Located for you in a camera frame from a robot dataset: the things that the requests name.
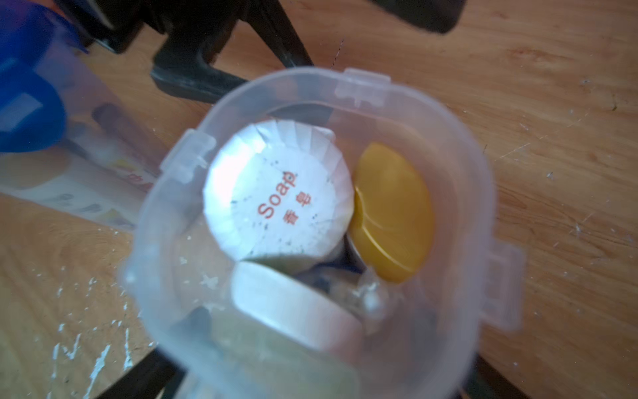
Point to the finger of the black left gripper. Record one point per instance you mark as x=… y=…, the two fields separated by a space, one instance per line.
x=183 y=66
x=434 y=16

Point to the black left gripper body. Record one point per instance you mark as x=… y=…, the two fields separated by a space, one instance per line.
x=116 y=24

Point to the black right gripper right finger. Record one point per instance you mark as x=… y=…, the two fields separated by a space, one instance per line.
x=484 y=381

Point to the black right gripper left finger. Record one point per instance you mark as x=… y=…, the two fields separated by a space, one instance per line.
x=155 y=376

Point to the clear container blue lid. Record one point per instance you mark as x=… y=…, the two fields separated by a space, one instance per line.
x=420 y=336
x=67 y=143

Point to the white capped bottle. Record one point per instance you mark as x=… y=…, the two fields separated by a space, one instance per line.
x=296 y=311

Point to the white round soap packet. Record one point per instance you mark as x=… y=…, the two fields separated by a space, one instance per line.
x=279 y=189

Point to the yellow capped bottle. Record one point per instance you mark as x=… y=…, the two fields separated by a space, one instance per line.
x=393 y=225

